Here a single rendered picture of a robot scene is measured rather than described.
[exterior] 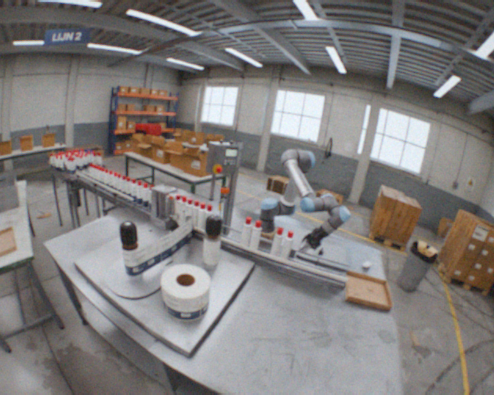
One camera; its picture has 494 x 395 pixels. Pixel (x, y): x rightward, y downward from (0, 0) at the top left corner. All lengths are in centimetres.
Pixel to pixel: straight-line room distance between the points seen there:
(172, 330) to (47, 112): 793
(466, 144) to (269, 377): 679
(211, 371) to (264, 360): 21
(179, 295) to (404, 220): 402
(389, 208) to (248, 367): 377
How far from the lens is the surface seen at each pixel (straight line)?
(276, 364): 93
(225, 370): 88
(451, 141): 677
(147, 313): 96
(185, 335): 89
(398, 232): 441
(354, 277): 150
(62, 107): 837
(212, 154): 128
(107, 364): 188
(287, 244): 124
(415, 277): 326
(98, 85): 871
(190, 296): 82
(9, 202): 246
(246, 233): 130
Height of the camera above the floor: 164
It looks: 20 degrees down
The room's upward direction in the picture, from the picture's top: 9 degrees clockwise
